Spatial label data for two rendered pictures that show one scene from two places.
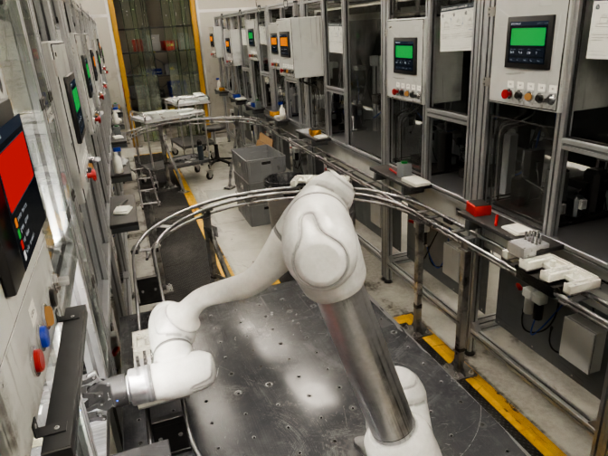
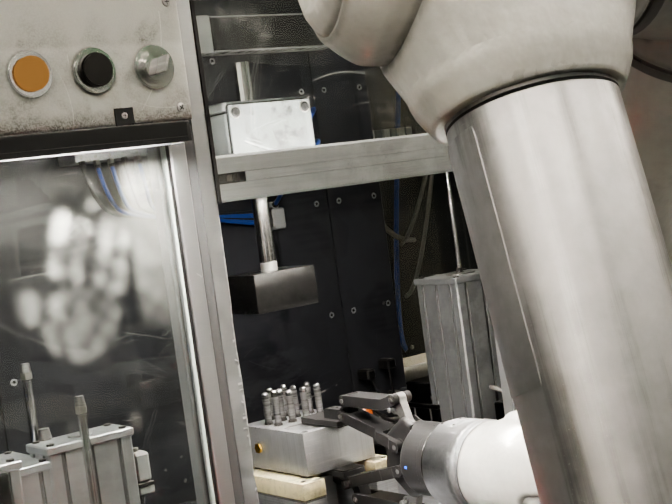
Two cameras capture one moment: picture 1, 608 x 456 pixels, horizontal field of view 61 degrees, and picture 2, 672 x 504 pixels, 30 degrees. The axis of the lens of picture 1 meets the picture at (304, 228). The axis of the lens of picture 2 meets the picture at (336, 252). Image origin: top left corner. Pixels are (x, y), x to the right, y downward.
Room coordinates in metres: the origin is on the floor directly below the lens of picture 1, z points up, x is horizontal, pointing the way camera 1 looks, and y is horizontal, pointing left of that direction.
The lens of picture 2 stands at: (0.56, -0.70, 1.29)
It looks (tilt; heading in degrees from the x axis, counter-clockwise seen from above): 3 degrees down; 72
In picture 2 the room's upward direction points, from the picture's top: 8 degrees counter-clockwise
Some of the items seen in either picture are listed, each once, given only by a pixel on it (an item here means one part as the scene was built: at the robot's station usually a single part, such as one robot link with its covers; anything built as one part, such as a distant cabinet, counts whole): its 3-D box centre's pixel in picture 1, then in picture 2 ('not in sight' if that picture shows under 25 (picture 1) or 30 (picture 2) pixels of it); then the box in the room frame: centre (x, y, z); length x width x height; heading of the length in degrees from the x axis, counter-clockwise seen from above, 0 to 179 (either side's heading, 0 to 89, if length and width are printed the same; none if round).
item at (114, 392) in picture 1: (109, 393); (421, 456); (1.02, 0.50, 1.00); 0.09 x 0.07 x 0.08; 108
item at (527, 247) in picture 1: (527, 242); not in sight; (1.92, -0.91, 0.92); 0.13 x 0.10 x 0.09; 108
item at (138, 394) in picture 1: (139, 385); (469, 463); (1.04, 0.43, 1.00); 0.09 x 0.06 x 0.09; 18
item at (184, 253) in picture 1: (169, 203); not in sight; (5.61, 1.51, 0.01); 5.85 x 0.59 x 0.01; 18
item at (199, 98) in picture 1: (191, 126); not in sight; (7.90, 1.62, 0.48); 0.84 x 0.58 x 0.97; 26
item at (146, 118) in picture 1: (173, 145); not in sight; (6.57, 1.61, 0.48); 0.88 x 0.56 x 0.96; 126
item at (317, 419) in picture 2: not in sight; (329, 419); (0.97, 0.64, 1.03); 0.07 x 0.03 x 0.01; 108
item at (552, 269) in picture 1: (546, 272); not in sight; (1.81, -0.95, 0.84); 0.37 x 0.14 x 0.10; 18
